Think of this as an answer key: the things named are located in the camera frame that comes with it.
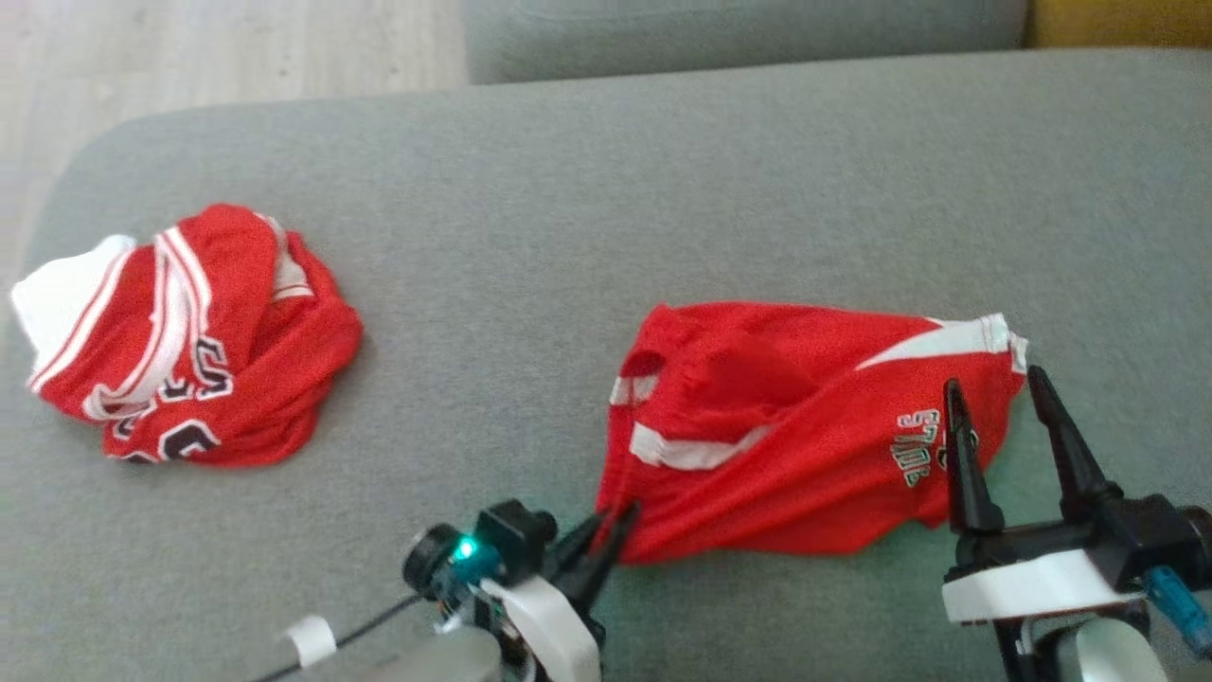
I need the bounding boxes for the white cable label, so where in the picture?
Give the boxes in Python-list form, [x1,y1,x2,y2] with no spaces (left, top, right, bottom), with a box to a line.
[283,615,339,669]

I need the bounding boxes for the grey sofa seat cushion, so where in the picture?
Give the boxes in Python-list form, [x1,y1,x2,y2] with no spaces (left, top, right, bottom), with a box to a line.
[462,0,1031,86]

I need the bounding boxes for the red basketball jersey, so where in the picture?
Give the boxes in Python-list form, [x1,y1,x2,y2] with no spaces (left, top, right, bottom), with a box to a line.
[9,202,365,467]

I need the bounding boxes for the yellow sofa back cushion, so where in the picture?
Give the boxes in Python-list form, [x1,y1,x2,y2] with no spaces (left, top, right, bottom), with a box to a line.
[1025,0,1212,50]

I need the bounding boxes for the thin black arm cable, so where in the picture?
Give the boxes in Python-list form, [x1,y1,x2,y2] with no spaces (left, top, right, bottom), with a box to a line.
[254,592,425,682]

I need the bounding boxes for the blue cable connector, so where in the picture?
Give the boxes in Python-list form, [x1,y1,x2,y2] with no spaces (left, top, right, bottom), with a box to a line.
[1143,565,1212,657]

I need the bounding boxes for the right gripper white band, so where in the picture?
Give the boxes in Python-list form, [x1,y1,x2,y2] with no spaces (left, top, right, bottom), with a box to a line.
[941,365,1183,626]

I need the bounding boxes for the red sports shorts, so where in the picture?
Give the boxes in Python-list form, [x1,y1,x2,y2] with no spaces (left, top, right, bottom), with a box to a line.
[595,301,1030,566]

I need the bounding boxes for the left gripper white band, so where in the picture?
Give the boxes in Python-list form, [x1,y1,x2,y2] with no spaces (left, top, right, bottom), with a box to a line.
[481,501,642,682]

